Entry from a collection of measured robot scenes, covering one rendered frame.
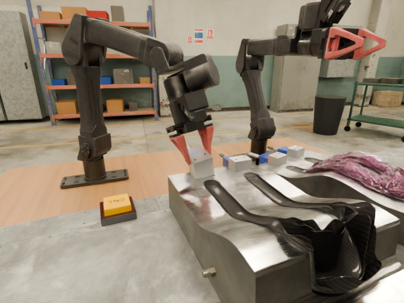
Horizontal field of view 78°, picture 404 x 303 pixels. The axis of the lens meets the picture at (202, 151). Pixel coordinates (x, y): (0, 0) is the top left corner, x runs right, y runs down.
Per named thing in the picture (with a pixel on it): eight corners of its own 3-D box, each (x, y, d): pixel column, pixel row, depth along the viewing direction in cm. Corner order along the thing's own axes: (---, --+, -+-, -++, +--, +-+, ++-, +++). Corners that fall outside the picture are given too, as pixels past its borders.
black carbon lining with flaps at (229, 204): (199, 189, 59) (199, 152, 56) (255, 178, 65) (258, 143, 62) (312, 321, 29) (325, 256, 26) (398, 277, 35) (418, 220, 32)
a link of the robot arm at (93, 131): (112, 153, 78) (101, 40, 67) (95, 160, 73) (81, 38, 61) (97, 149, 81) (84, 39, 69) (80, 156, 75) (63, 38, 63)
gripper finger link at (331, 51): (385, 25, 51) (346, 29, 59) (359, 23, 48) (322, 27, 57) (376, 61, 53) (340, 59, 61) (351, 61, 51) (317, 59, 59)
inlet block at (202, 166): (177, 155, 70) (174, 139, 67) (193, 149, 72) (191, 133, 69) (196, 181, 60) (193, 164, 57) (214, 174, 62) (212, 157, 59)
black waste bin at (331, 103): (303, 130, 451) (309, 95, 430) (326, 128, 463) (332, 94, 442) (322, 137, 408) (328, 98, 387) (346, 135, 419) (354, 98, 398)
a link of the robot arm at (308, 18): (340, 3, 63) (306, 10, 73) (313, 0, 60) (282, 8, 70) (331, 52, 67) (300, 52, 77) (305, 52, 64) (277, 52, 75)
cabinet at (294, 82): (269, 110, 641) (277, 26, 575) (303, 108, 664) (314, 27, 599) (279, 113, 598) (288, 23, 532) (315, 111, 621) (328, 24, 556)
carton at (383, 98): (369, 104, 719) (372, 90, 706) (386, 104, 734) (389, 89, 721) (383, 107, 679) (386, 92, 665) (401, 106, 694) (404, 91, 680)
